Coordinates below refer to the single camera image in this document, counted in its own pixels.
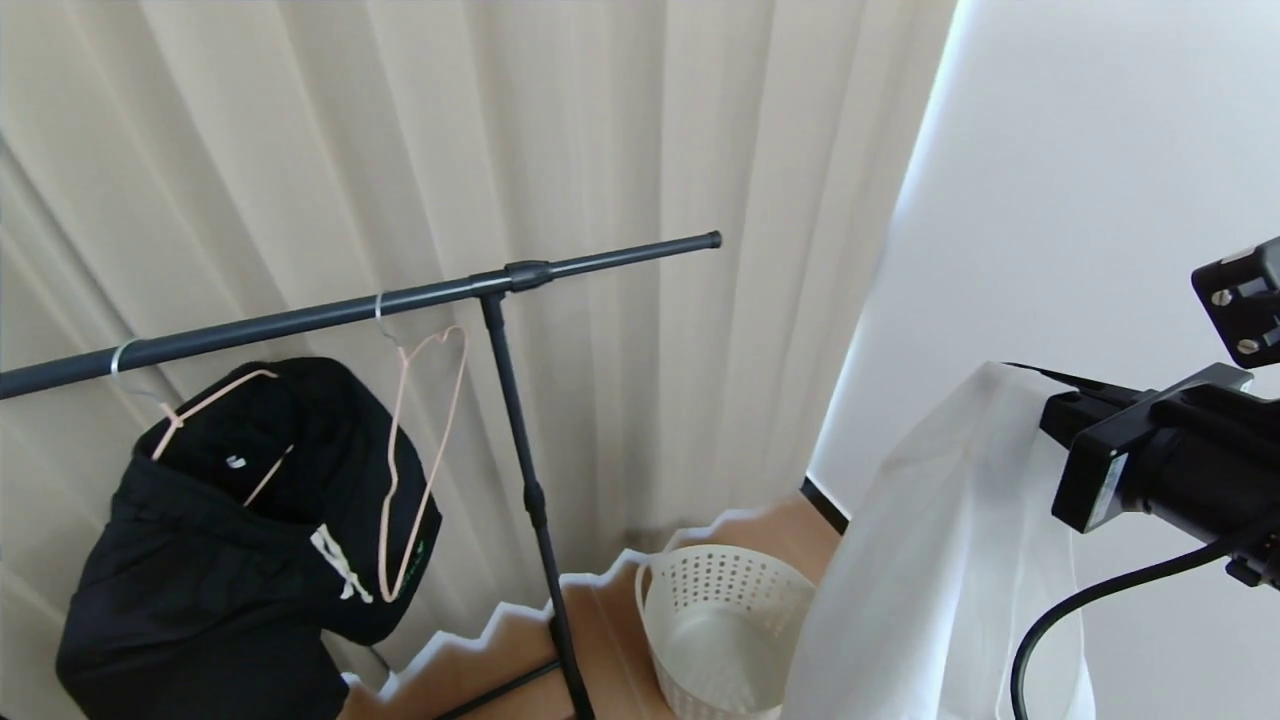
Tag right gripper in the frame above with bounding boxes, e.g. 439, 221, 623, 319
1003, 362, 1280, 591

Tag white garment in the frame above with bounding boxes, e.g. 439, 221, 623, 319
780, 362, 1101, 720

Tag pink clothes hanger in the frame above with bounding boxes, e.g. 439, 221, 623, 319
373, 293, 469, 604
108, 340, 297, 511

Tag black shorts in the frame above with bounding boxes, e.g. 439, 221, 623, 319
55, 357, 443, 720

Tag white laundry basket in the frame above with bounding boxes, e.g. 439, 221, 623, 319
635, 545, 817, 720

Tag black clothes rack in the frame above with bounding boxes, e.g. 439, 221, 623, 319
0, 231, 723, 720

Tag beige curtain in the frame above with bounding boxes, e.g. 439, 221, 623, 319
0, 0, 961, 720

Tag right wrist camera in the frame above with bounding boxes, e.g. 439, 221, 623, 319
1190, 237, 1280, 369

